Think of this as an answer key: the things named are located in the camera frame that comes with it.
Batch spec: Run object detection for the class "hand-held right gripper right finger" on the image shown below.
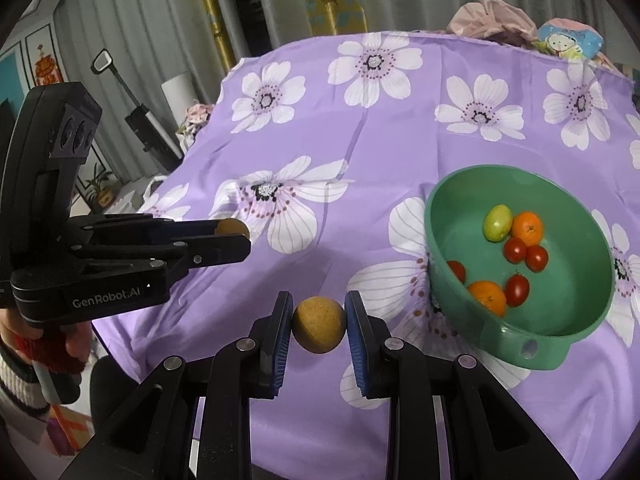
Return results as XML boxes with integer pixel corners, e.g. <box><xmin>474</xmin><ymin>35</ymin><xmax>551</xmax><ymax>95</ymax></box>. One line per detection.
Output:
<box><xmin>344</xmin><ymin>290</ymin><xmax>578</xmax><ymax>480</ymax></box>

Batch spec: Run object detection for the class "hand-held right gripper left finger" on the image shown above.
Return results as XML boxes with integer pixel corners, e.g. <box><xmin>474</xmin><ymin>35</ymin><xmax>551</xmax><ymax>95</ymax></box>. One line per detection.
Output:
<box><xmin>57</xmin><ymin>291</ymin><xmax>294</xmax><ymax>480</ymax></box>

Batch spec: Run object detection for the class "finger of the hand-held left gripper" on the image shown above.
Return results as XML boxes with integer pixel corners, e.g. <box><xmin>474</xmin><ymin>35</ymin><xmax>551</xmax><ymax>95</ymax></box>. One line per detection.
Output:
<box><xmin>75</xmin><ymin>214</ymin><xmax>221</xmax><ymax>241</ymax></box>
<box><xmin>70</xmin><ymin>236</ymin><xmax>252</xmax><ymax>286</ymax></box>

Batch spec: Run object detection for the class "yellow apricot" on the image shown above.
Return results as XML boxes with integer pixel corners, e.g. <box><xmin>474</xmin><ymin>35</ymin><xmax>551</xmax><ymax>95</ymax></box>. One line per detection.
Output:
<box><xmin>292</xmin><ymin>296</ymin><xmax>347</xmax><ymax>355</ymax></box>
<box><xmin>214</xmin><ymin>218</ymin><xmax>250</xmax><ymax>238</ymax></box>

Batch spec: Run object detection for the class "orange tangerine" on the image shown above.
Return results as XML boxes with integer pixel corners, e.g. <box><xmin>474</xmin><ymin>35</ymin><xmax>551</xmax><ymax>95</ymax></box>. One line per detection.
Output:
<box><xmin>510</xmin><ymin>211</ymin><xmax>544</xmax><ymax>247</ymax></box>
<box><xmin>467</xmin><ymin>280</ymin><xmax>508</xmax><ymax>317</ymax></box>

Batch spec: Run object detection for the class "red tomato with stem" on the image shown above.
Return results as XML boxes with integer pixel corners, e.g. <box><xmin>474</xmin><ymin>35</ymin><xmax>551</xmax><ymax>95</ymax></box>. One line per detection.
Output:
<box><xmin>503</xmin><ymin>271</ymin><xmax>531</xmax><ymax>308</ymax></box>

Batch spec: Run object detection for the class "green tomato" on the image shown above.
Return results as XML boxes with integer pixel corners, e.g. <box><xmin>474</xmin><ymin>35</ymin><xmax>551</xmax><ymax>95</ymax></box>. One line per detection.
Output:
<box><xmin>482</xmin><ymin>204</ymin><xmax>513</xmax><ymax>242</ymax></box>

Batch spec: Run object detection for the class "green plastic bowl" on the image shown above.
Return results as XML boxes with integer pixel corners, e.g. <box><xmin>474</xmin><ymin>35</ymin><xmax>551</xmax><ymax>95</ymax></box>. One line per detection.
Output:
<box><xmin>424</xmin><ymin>164</ymin><xmax>615</xmax><ymax>372</ymax></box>

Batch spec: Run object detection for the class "person's left forearm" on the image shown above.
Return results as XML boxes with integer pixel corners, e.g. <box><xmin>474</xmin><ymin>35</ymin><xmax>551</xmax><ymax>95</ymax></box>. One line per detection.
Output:
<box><xmin>0</xmin><ymin>345</ymin><xmax>56</xmax><ymax>423</ymax></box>

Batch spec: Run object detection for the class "person's left hand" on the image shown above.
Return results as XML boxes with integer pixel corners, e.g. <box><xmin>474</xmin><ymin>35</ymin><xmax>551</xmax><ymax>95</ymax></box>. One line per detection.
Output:
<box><xmin>0</xmin><ymin>307</ymin><xmax>96</xmax><ymax>376</ymax></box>

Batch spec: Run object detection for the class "potted plant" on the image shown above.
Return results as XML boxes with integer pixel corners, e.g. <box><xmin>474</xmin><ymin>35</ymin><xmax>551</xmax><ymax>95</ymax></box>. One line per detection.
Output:
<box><xmin>82</xmin><ymin>167</ymin><xmax>118</xmax><ymax>208</ymax></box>

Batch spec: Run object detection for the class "black stick vacuum cleaner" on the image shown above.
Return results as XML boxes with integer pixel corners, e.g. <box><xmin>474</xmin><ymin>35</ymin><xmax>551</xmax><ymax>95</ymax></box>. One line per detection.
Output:
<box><xmin>91</xmin><ymin>48</ymin><xmax>183</xmax><ymax>171</ymax></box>

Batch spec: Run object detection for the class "white cylinder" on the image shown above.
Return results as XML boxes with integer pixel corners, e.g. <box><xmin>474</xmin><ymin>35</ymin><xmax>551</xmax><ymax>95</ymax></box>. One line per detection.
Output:
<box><xmin>161</xmin><ymin>72</ymin><xmax>197</xmax><ymax>121</ymax></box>

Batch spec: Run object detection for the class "purple floral cloth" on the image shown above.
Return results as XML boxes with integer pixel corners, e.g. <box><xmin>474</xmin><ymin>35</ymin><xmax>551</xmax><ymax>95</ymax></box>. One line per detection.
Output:
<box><xmin>92</xmin><ymin>30</ymin><xmax>640</xmax><ymax>480</ymax></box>

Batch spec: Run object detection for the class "gold curtain pole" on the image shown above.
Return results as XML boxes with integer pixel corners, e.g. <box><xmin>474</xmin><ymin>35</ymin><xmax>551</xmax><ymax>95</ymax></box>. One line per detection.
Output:
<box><xmin>192</xmin><ymin>0</ymin><xmax>238</xmax><ymax>73</ymax></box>

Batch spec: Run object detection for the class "pink crumpled cloth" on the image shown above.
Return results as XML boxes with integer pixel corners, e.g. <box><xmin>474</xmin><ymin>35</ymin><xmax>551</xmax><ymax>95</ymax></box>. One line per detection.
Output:
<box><xmin>446</xmin><ymin>0</ymin><xmax>541</xmax><ymax>46</ymax></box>

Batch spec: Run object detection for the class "red wall poster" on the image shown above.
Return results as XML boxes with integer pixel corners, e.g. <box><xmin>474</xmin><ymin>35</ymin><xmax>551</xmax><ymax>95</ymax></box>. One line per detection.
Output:
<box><xmin>25</xmin><ymin>25</ymin><xmax>68</xmax><ymax>91</ymax></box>

